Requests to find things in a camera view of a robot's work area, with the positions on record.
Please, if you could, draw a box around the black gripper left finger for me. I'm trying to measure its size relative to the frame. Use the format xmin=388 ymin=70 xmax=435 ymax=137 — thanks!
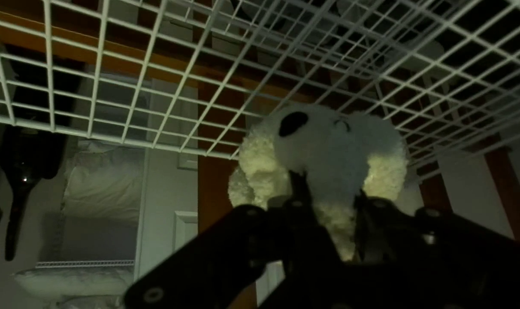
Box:
xmin=122 ymin=170 xmax=330 ymax=309

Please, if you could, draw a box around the white wire rack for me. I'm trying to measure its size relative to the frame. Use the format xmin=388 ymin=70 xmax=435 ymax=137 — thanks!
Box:
xmin=0 ymin=0 xmax=520 ymax=179

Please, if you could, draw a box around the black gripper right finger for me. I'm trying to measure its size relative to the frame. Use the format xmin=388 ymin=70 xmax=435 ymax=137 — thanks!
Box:
xmin=328 ymin=196 xmax=520 ymax=309

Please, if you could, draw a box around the white teddy bear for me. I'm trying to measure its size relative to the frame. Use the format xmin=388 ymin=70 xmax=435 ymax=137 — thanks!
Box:
xmin=227 ymin=103 xmax=409 ymax=261

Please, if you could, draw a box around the white folded bedding in closet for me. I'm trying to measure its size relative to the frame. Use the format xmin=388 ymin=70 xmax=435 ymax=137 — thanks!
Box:
xmin=14 ymin=141 xmax=146 ymax=302

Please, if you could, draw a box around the black hanging brush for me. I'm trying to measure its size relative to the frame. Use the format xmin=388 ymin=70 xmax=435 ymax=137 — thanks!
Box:
xmin=0 ymin=127 xmax=67 ymax=261

